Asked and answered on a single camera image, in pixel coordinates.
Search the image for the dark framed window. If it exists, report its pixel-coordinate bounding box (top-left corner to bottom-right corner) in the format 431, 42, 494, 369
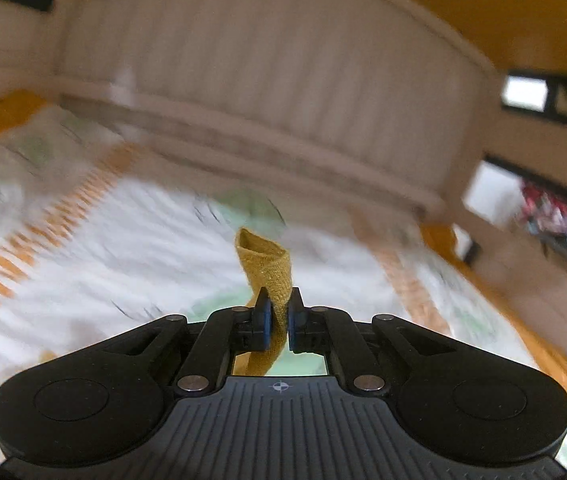
501, 74, 567, 128

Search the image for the colourful clutter pile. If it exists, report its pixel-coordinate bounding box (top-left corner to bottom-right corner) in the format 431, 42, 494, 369
517, 180, 567, 267

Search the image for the beige wooden headboard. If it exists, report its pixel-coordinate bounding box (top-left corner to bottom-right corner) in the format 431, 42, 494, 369
54, 0, 504, 213

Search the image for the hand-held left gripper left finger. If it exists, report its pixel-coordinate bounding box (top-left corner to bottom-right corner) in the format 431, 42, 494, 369
101, 287, 275, 395

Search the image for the yellow knitted small garment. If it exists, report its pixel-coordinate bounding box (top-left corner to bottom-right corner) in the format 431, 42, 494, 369
235, 228, 294, 377

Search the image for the white leaf-print bedsheet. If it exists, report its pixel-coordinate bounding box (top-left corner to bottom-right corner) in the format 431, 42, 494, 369
0, 105, 567, 466

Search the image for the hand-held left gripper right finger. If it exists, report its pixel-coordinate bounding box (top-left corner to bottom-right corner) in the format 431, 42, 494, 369
287, 287, 458, 393

